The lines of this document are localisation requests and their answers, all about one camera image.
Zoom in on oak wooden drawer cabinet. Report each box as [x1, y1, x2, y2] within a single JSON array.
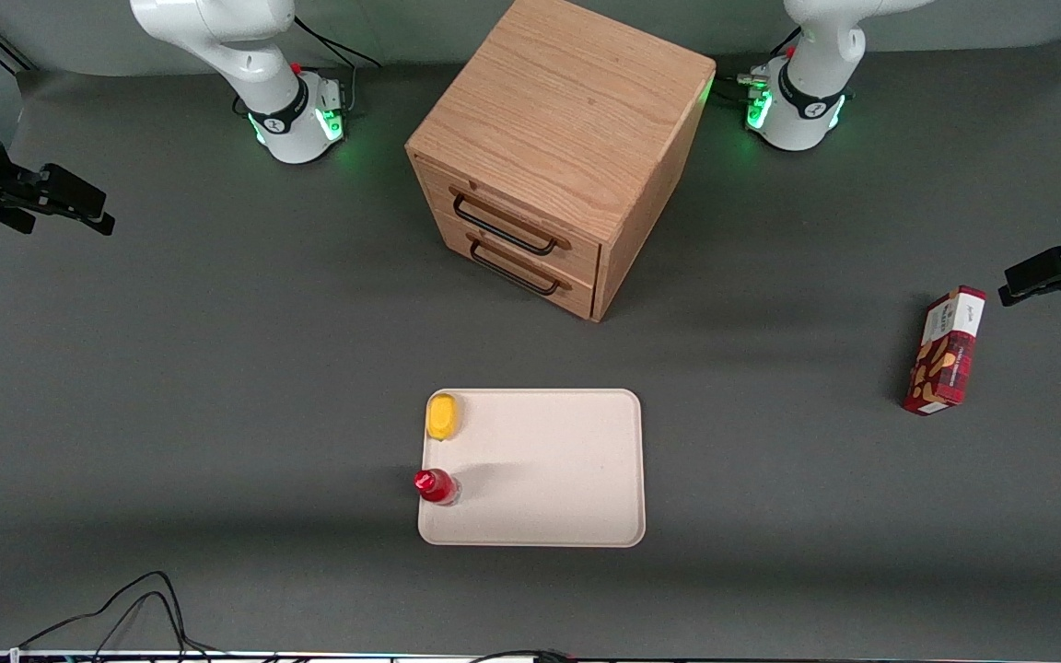
[[406, 0, 717, 322]]

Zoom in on black floor cable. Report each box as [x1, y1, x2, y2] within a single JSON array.
[[15, 571, 223, 663], [468, 648, 579, 663]]

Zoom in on beige plastic tray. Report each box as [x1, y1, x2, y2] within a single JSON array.
[[417, 389, 647, 548]]

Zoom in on red capped small bottle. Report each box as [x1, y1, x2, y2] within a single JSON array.
[[414, 468, 461, 506]]

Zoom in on black arm base cable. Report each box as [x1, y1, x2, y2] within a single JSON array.
[[294, 14, 383, 116]]

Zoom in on wooden drawer with black handle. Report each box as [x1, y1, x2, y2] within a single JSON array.
[[438, 215, 597, 320], [414, 153, 603, 286]]

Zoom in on yellow squeeze bottle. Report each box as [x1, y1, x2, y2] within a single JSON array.
[[426, 393, 460, 442]]

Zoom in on red plaid cookie box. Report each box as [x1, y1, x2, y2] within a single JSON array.
[[903, 285, 987, 416]]

